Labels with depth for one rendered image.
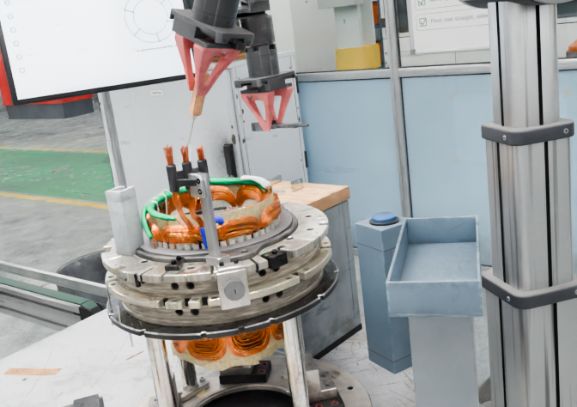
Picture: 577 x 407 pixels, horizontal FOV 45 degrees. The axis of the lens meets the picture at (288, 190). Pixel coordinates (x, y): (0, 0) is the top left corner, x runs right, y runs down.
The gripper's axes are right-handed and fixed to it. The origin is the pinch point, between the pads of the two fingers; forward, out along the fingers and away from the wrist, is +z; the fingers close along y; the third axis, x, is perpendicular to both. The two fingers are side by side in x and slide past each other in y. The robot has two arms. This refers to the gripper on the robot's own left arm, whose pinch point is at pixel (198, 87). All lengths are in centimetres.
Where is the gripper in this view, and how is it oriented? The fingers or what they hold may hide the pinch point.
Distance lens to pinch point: 97.0
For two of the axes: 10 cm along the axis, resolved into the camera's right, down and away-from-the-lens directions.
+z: -2.5, 8.9, 3.9
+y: 7.0, 4.5, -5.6
